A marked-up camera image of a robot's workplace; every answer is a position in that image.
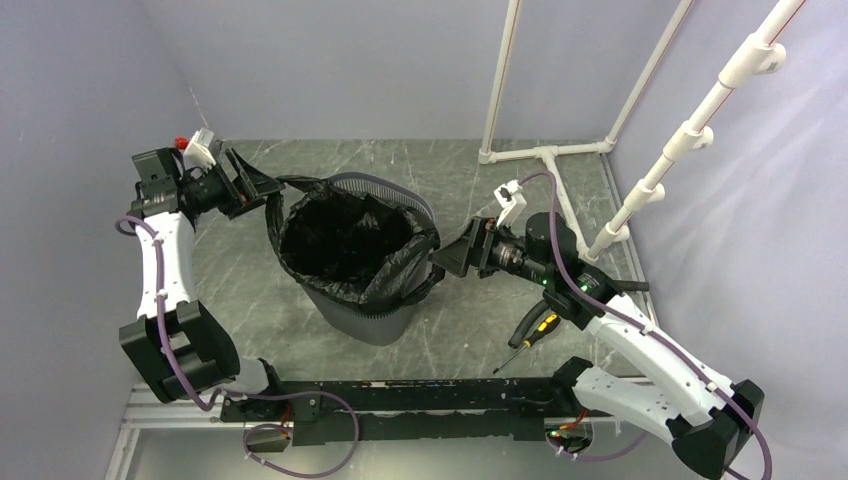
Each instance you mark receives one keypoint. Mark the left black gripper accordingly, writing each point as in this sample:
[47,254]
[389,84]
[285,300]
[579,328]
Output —
[246,190]

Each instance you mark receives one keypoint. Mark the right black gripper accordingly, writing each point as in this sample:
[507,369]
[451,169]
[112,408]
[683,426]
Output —
[458,255]

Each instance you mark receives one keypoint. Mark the black trash bag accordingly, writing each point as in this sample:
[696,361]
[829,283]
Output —
[351,247]

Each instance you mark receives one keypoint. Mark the grey mesh trash bin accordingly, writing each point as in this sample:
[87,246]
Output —
[384,328]

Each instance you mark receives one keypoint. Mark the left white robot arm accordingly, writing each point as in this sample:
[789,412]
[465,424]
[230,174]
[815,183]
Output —
[177,346]

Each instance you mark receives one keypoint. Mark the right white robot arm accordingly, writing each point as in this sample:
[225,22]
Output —
[703,415]

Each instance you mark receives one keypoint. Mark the yellow black screwdriver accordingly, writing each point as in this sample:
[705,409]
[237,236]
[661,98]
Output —
[545,328]

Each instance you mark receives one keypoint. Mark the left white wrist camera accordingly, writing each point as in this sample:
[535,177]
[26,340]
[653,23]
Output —
[201,149]

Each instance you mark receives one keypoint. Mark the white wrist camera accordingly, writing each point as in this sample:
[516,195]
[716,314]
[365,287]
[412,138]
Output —
[201,149]
[512,202]

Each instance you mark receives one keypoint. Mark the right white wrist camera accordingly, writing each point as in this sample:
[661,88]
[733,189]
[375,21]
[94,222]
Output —
[512,202]

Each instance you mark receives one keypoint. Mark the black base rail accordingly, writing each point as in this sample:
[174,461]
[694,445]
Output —
[335,411]

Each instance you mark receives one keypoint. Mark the aluminium extrusion rail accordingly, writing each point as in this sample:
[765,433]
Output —
[143,410]

